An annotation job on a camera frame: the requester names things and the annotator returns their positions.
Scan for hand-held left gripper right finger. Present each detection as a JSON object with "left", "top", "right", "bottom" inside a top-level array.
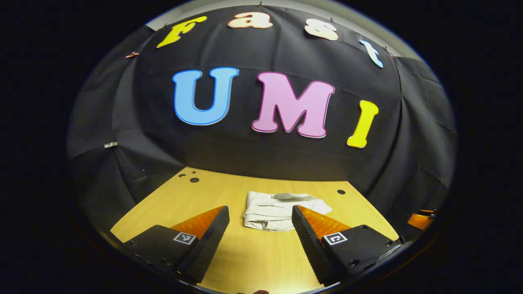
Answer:
[{"left": 291, "top": 205, "right": 404, "bottom": 287}]

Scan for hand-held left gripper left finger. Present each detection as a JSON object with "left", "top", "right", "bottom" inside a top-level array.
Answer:
[{"left": 122, "top": 205, "right": 230, "bottom": 285}]

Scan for white jeans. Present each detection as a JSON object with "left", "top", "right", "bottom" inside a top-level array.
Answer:
[{"left": 244, "top": 191, "right": 333, "bottom": 232}]

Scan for black backdrop cloth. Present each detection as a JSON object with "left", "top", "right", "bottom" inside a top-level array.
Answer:
[{"left": 67, "top": 5, "right": 456, "bottom": 234}]

